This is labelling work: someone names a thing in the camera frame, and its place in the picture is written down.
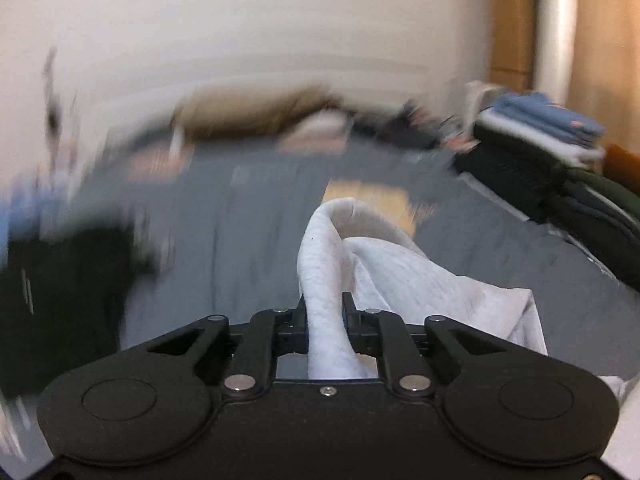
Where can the white folded sweater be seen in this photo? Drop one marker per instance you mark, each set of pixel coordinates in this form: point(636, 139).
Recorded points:
point(550, 146)

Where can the khaki folded clothes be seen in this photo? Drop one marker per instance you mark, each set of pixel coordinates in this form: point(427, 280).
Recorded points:
point(250, 110)

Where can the blue patterned blanket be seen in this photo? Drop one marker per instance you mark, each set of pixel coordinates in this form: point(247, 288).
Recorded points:
point(25, 215)

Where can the white hoodie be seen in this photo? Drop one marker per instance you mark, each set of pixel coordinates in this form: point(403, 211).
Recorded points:
point(380, 270)

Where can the rust brown folded sweater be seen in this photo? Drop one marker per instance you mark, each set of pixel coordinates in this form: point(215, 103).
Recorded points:
point(625, 162)

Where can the blue folded sweater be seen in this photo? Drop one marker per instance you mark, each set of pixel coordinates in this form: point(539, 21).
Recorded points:
point(545, 115)

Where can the grey printed quilt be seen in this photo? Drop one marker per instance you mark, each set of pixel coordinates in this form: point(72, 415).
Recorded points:
point(240, 220)

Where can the white crumpled garment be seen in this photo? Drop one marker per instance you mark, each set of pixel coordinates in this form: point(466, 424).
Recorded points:
point(317, 130)

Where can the black crumpled garments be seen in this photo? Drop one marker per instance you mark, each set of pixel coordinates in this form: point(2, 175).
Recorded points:
point(400, 125)

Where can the black hanging device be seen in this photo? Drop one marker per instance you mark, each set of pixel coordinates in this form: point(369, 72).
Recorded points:
point(51, 95)

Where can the stack of dark folded clothes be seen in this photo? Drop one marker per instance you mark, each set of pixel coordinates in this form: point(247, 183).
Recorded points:
point(525, 180)

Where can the black clothes pile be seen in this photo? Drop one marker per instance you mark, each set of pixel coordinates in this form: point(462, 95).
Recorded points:
point(65, 300)

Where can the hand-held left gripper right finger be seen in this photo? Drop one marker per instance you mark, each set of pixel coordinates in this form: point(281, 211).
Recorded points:
point(351, 327)

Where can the white headboard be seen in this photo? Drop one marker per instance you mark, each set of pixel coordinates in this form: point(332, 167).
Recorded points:
point(250, 75)

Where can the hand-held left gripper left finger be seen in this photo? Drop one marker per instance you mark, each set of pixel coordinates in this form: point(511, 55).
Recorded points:
point(292, 332)

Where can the dark green folded sweater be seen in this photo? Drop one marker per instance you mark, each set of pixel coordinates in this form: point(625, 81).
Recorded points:
point(610, 192)

